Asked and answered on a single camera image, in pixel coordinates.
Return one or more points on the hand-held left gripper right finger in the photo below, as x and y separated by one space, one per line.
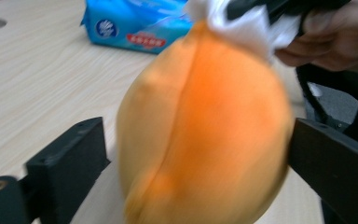
338 168

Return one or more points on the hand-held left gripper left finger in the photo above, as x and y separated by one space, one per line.
65 161

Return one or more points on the white wet wipe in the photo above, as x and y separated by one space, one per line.
248 37

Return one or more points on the blue wet wipes pack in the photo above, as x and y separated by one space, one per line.
130 18

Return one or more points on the orange plush toy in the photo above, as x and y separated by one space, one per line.
205 130

